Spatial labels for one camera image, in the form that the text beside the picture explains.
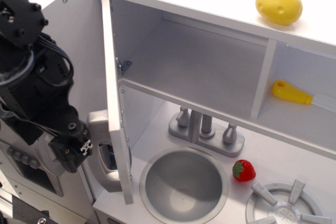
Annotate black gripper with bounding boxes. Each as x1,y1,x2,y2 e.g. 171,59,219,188
1,87,93,173

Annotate grey toy faucet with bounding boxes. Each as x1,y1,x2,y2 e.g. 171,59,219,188
169,106,245,158

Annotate grey toy telephone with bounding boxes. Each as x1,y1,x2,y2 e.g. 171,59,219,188
87,110,122,193

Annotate red toy strawberry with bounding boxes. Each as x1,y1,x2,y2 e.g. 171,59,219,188
232,159,256,182

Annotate yellow toy potato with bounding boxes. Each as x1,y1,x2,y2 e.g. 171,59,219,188
255,0,303,25

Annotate grey ice dispenser panel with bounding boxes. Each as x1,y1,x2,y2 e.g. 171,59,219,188
1,141,64,197

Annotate yellow handled toy knife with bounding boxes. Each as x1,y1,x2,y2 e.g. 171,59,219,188
271,80,336,112

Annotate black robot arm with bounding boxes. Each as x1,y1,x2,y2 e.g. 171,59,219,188
1,0,92,173

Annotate white microwave door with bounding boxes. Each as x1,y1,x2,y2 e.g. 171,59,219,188
101,0,133,205

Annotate white toy kitchen cabinet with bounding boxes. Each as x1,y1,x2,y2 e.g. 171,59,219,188
1,0,335,223

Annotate silver sink bowl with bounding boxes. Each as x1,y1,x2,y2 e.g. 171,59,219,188
139,147,228,223

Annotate grey toy stove burner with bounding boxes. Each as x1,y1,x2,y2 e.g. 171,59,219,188
245,179,332,223

